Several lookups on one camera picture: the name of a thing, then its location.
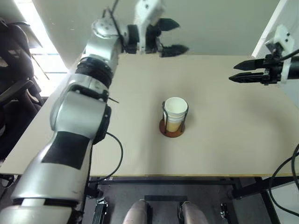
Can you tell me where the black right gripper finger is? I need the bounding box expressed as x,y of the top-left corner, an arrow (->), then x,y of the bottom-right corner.
233,58 -> 266,70
228,71 -> 265,84

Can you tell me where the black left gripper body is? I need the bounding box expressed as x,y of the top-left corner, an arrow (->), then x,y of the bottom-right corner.
144,23 -> 164,54

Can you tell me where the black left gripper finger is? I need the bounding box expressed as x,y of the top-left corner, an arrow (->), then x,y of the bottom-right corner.
160,44 -> 190,58
159,18 -> 181,32

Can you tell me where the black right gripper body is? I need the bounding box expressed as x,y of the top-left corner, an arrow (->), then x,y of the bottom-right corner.
262,41 -> 285,86

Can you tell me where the yellow white paper cup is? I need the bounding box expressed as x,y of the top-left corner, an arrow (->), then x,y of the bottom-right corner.
166,114 -> 187,121
163,97 -> 189,117
166,118 -> 185,132

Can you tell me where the white partition panel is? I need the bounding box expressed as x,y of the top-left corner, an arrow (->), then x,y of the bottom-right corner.
251,0 -> 299,59

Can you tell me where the black office chair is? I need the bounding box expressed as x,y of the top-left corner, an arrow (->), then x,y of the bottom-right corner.
0,17 -> 45,162

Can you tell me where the grey-brown rounded shape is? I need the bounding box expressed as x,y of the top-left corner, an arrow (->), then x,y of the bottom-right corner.
122,200 -> 150,224
181,201 -> 208,224

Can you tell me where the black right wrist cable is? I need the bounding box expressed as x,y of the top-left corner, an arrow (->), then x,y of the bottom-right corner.
279,48 -> 299,63

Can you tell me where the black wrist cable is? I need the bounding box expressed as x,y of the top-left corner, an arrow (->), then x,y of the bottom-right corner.
102,0 -> 125,47
279,48 -> 299,63

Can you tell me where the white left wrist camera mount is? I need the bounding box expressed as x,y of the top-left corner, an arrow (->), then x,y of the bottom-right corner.
134,0 -> 166,55

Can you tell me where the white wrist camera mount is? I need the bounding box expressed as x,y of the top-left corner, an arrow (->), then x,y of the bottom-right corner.
134,0 -> 166,55
271,23 -> 296,84

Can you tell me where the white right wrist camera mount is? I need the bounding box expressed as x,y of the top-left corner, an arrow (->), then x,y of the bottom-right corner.
271,23 -> 296,84

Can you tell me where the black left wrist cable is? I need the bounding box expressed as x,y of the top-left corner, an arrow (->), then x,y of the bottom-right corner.
102,0 -> 125,47

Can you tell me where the brown wire cup holder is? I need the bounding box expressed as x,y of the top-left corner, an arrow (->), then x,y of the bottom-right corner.
159,99 -> 191,139

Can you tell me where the black right elbow cable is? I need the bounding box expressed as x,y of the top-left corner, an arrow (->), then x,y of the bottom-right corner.
268,143 -> 299,218

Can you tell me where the black elbow cable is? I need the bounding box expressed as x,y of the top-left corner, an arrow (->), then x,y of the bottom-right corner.
268,143 -> 299,218
80,131 -> 124,213

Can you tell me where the black left elbow cable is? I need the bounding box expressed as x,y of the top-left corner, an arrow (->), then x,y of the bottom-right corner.
80,131 -> 124,213

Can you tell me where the black metal table frame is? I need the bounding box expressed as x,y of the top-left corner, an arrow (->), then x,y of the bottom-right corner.
87,175 -> 299,224

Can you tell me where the black stand rail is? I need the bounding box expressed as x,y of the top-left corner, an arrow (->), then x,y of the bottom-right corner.
93,196 -> 109,224

